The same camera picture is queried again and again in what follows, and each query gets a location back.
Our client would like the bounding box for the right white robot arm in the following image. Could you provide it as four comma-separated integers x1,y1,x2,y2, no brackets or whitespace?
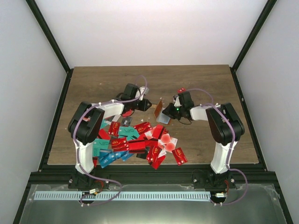
162,91,245,188

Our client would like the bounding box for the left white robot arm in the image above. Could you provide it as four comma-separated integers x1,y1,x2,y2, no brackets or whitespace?
68,84,151,189

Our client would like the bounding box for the lone red card far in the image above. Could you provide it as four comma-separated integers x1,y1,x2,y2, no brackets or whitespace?
177,88,186,93

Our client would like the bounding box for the red gold card upper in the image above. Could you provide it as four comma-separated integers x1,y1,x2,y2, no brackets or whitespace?
133,122,152,135

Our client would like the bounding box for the black VIP card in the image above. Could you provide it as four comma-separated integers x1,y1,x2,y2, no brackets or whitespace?
121,117,132,126

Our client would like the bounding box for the white red circle card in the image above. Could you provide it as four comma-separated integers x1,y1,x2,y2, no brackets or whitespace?
158,133,178,153

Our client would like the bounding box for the teal VIP card centre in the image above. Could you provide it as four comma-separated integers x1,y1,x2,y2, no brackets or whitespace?
118,126,140,140

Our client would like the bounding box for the red VIP card right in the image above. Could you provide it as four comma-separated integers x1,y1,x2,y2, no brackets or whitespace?
172,147,188,166

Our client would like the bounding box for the red gold VIP card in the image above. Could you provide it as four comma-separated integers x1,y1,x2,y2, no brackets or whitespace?
111,137,129,152

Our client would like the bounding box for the teal card left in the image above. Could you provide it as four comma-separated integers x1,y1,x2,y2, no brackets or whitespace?
90,139,111,157

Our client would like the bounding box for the blue card front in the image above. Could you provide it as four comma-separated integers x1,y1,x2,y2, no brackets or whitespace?
99,152,128,168

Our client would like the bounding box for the light blue slotted strip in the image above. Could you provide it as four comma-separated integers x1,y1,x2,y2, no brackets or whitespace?
34,191,211,202

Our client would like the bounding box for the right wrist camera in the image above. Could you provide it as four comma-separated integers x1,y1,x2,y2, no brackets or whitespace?
173,95,181,107

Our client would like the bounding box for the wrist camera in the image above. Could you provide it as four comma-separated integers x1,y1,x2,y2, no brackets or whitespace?
173,95,181,107
139,86,149,95

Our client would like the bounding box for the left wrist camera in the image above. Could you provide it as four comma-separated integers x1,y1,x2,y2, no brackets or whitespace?
139,86,149,95

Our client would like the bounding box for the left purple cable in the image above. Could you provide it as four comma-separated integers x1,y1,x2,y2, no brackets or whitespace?
72,75,149,207

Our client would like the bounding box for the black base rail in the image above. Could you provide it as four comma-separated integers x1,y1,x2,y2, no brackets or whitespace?
28,164,278,189

